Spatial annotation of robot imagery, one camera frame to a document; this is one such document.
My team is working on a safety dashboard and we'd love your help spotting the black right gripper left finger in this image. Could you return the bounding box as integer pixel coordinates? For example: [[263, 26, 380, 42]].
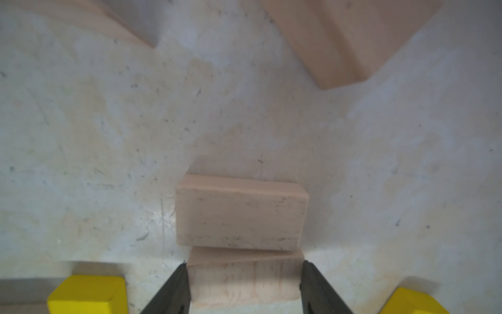
[[140, 262, 191, 314]]

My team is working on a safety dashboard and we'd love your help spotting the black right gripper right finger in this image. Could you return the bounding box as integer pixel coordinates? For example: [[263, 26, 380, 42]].
[[299, 260, 353, 314]]

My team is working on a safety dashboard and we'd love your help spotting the natural wood rectangular block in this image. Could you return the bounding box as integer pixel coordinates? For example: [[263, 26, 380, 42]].
[[187, 247, 305, 309], [175, 174, 309, 251]]

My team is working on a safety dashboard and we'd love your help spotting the yellow rectangular block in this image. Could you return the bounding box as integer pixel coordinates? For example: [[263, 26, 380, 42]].
[[380, 287, 449, 314], [47, 275, 128, 314]]

